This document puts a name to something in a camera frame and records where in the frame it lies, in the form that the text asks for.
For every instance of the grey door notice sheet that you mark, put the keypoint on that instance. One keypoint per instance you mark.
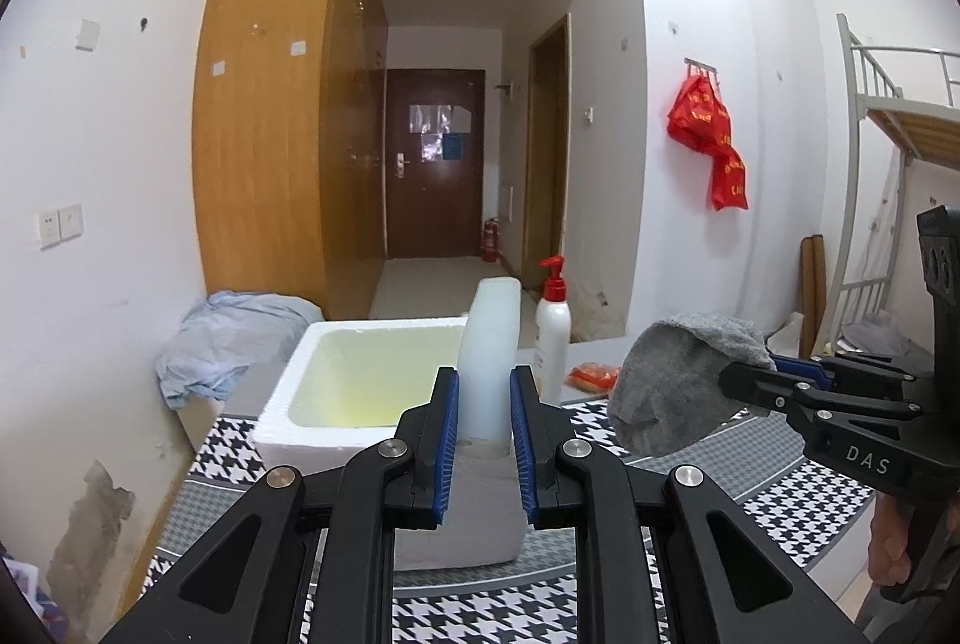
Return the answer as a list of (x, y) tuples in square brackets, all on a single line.
[(439, 119)]

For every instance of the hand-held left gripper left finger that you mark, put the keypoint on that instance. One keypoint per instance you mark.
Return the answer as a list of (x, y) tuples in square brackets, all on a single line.
[(448, 441)]

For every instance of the white blank wall plate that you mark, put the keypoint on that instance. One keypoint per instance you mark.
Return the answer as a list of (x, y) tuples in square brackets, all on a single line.
[(88, 35)]

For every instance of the white red-pump lotion bottle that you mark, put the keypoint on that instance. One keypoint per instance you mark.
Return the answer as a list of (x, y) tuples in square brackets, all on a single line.
[(553, 336)]

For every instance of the wooden wardrobe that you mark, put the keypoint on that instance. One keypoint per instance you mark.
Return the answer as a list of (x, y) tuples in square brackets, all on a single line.
[(262, 126)]

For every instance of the blue door notice sheet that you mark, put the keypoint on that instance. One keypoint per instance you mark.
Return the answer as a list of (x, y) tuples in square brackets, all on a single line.
[(453, 147)]

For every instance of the white wall switch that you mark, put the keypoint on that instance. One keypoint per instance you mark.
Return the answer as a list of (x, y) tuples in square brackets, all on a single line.
[(71, 222)]

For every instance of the wooden boards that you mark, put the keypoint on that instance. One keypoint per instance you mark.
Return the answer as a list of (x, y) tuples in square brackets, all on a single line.
[(812, 291)]

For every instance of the white wall socket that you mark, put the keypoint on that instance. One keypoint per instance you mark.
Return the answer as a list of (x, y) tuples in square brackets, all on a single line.
[(49, 230)]

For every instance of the wooden side door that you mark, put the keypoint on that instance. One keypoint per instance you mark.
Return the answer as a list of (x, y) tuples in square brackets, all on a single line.
[(544, 164)]

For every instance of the red fire extinguisher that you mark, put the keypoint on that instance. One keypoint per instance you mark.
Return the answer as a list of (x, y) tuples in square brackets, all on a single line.
[(490, 243)]

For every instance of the grey fuzzy cloth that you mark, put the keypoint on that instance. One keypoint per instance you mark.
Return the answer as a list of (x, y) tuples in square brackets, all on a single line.
[(675, 381)]

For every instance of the dark brown door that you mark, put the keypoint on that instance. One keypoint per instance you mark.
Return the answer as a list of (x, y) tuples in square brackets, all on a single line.
[(431, 201)]

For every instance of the person's right hand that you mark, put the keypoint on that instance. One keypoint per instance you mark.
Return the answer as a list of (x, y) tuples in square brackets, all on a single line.
[(889, 531)]

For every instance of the red plastic bag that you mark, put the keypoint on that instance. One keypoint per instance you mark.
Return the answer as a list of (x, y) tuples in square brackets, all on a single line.
[(701, 119)]

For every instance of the houndstooth tablecloth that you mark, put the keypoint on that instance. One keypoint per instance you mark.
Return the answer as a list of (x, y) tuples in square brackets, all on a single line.
[(787, 509)]

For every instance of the white foam box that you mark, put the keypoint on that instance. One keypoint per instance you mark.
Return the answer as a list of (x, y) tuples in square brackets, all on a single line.
[(360, 381)]

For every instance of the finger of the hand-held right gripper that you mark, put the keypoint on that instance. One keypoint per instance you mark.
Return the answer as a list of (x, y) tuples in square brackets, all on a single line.
[(750, 385), (806, 370)]

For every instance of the white plastic jug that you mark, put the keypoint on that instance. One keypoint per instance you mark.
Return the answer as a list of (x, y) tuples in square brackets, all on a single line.
[(489, 351)]

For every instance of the white plastic bag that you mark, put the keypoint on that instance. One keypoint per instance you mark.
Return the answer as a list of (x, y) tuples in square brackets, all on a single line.
[(787, 333)]

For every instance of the red snack packet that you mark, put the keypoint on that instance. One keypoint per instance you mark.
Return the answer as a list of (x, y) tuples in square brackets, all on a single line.
[(592, 378)]

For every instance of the metal wall hook rack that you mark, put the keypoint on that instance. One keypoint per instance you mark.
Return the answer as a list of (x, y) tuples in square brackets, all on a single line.
[(701, 65)]

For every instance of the silver door lock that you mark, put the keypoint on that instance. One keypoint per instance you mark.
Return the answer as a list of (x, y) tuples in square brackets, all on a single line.
[(402, 164)]

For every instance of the white metal bunk bed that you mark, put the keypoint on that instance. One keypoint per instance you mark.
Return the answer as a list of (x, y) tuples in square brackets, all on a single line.
[(855, 164)]

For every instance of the light blue crumpled cloth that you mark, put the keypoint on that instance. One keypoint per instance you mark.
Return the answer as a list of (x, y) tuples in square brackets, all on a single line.
[(225, 336)]

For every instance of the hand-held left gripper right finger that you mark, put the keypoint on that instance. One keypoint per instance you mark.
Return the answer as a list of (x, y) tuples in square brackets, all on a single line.
[(523, 441)]

